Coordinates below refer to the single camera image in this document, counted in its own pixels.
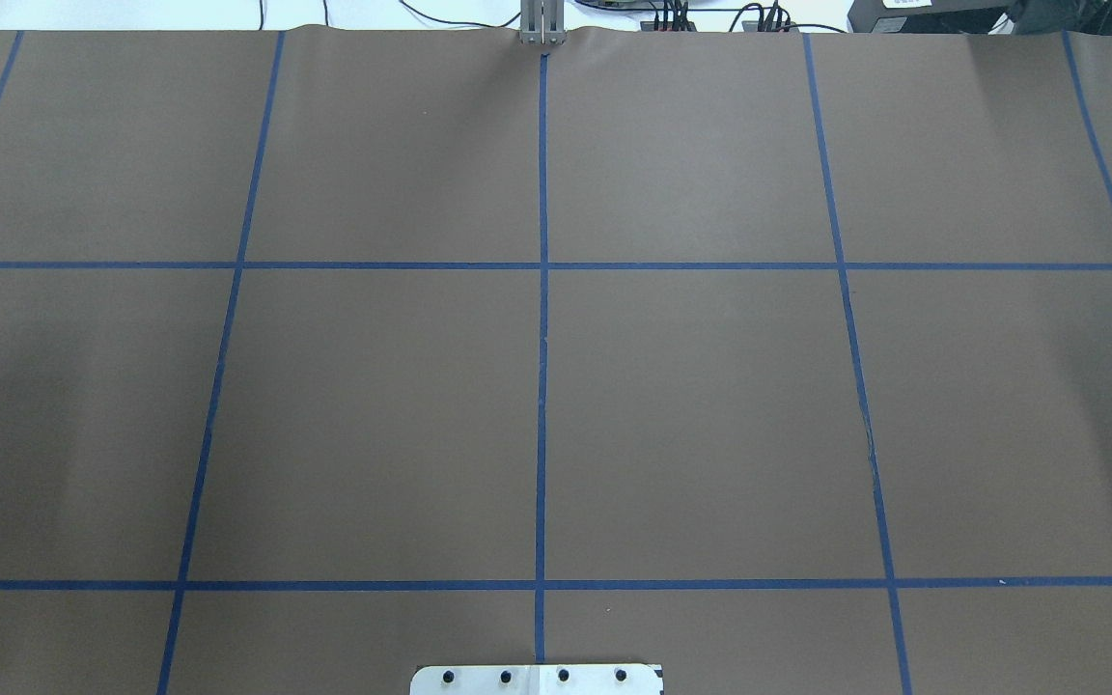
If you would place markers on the black box top right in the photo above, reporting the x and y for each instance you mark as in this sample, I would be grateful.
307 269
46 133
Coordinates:
980 17

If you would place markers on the grey aluminium frame post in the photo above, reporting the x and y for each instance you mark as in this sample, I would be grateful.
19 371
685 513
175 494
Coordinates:
542 22

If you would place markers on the white metal mount plate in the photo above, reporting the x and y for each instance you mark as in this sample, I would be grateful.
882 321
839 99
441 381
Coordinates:
577 678

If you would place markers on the black cable hub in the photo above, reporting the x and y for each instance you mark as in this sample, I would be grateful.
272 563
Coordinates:
716 16

